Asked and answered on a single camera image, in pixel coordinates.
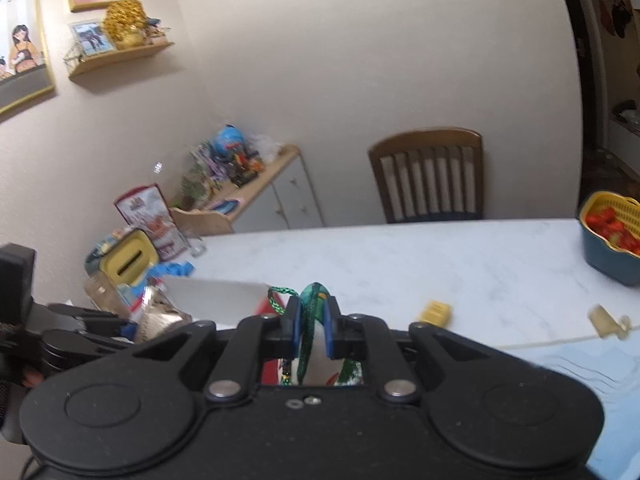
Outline small photo frame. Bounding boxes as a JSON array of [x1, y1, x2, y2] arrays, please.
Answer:
[[68, 19, 117, 56]]

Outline blue cloth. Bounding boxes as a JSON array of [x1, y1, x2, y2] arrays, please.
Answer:
[[146, 259, 194, 279]]

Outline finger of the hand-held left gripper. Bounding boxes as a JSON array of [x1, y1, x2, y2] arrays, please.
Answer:
[[46, 302, 130, 332], [44, 329, 137, 363]]

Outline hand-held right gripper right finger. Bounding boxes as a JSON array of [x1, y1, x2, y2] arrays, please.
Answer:
[[324, 295, 494, 405]]

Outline blue yellow drain basket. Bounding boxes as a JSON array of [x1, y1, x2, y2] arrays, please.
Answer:
[[578, 190, 640, 289]]

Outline light wooden chair back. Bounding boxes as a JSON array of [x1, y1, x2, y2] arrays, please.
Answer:
[[170, 206, 236, 236]]

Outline dark wooden chair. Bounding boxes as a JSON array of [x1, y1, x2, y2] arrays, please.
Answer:
[[368, 127, 485, 224]]

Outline clear plastic bag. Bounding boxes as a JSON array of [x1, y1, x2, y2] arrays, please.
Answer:
[[249, 134, 282, 162]]

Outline dark glass jar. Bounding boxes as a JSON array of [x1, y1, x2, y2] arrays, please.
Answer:
[[230, 160, 255, 187]]

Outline small yellow box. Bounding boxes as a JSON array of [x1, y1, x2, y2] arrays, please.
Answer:
[[418, 301, 453, 326]]

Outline white cabinet with wooden top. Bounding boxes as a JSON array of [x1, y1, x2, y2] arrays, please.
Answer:
[[172, 143, 326, 235]]

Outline green white ornament with cord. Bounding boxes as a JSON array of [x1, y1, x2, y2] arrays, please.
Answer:
[[262, 282, 363, 387]]

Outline butterfly wall decoration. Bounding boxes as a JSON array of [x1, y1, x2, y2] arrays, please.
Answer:
[[598, 0, 632, 40]]

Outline cream plastic piece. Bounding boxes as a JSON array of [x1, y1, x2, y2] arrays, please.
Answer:
[[589, 304, 633, 342]]

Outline yellow tissue box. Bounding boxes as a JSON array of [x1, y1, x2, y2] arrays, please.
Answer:
[[99, 229, 161, 287]]

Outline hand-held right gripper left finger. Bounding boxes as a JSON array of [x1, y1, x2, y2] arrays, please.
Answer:
[[132, 298, 301, 404]]

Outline red white snack bag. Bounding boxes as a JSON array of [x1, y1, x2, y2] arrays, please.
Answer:
[[113, 183, 189, 261]]

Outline shiny foil bag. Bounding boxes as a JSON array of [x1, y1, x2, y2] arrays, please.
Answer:
[[134, 287, 194, 345]]

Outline gold decorative ornament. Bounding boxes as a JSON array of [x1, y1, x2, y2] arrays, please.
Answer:
[[102, 0, 149, 51]]

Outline pile of red strawberries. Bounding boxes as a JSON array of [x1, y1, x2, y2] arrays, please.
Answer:
[[586, 206, 640, 255]]

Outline light blue patterned mat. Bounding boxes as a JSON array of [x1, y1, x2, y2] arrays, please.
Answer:
[[500, 329, 640, 480]]

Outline blue globe toy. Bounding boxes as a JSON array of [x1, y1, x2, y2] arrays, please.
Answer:
[[214, 124, 246, 154]]

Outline wooden wall shelf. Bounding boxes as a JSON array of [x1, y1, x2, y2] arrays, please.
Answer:
[[67, 41, 175, 79]]

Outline large gold picture frame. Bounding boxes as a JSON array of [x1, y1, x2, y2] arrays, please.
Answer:
[[0, 0, 56, 114]]

